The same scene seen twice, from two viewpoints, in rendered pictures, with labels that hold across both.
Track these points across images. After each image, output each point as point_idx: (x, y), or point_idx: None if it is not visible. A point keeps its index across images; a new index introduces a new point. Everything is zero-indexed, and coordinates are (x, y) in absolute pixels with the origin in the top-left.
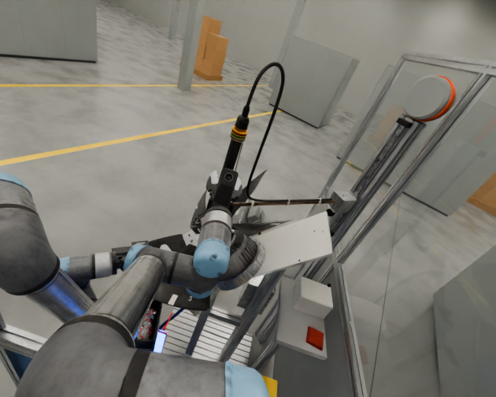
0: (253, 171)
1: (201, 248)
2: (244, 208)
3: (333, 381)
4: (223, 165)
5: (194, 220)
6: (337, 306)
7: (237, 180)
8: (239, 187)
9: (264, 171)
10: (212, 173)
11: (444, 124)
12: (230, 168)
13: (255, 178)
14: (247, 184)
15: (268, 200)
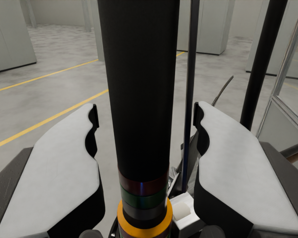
0: (268, 53)
1: None
2: (197, 158)
3: None
4: (105, 48)
5: (115, 228)
6: None
7: (219, 123)
8: (276, 170)
9: (228, 82)
10: (53, 126)
11: None
12: (153, 45)
13: (214, 102)
14: (242, 123)
15: (294, 149)
